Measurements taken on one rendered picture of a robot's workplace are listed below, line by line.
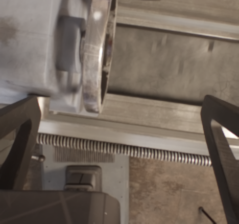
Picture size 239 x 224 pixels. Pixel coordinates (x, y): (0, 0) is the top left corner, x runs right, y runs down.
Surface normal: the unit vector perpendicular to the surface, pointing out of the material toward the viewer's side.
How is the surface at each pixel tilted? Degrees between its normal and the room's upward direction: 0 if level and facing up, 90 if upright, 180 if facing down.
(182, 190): 0
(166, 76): 18
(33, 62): 0
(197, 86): 4
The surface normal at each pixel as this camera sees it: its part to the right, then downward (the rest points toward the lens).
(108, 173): -0.01, 0.13
